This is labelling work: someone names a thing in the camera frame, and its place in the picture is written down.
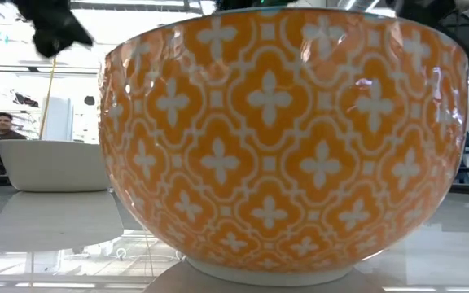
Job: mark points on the white upright panel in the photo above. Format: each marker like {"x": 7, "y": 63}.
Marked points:
{"x": 58, "y": 120}

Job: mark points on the person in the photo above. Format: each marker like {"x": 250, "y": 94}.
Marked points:
{"x": 3, "y": 132}

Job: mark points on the plain white bowl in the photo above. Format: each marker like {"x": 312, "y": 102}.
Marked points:
{"x": 51, "y": 167}

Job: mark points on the orange patterned ceramic bowl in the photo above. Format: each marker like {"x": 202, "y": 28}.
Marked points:
{"x": 283, "y": 134}

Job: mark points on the black overhead mount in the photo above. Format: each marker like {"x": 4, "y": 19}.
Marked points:
{"x": 238, "y": 3}

